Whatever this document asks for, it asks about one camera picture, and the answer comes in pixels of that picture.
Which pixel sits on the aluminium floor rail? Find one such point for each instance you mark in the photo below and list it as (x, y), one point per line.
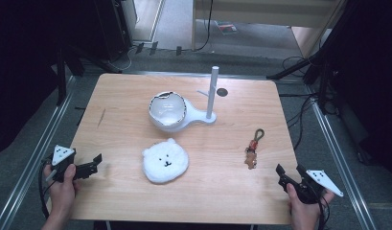
(30, 166)
(340, 159)

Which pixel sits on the person's right hand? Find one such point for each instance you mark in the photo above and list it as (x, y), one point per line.
(304, 212)

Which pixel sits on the white plush bear pouch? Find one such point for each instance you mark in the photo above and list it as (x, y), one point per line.
(165, 161)

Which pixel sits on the white key stand with bowl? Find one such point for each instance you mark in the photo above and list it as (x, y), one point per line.
(171, 110)

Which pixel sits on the light wooden furniture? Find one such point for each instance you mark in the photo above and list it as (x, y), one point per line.
(264, 8)

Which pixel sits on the black curtain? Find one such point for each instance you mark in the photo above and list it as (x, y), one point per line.
(18, 64)
(369, 64)

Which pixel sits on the person's left hand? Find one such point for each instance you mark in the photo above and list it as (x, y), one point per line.
(62, 195)

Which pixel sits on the black metal stand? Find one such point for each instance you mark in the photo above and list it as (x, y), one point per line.
(315, 68)
(61, 80)

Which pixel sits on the black tape strip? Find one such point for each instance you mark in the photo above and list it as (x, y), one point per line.
(153, 48)
(179, 50)

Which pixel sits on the red booklet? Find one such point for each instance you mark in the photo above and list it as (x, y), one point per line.
(226, 27)

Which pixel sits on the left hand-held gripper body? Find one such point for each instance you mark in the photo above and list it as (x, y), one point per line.
(63, 154)

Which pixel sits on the black cabinet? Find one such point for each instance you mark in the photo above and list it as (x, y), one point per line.
(113, 25)

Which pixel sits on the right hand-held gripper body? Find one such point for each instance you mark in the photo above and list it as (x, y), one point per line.
(321, 180)

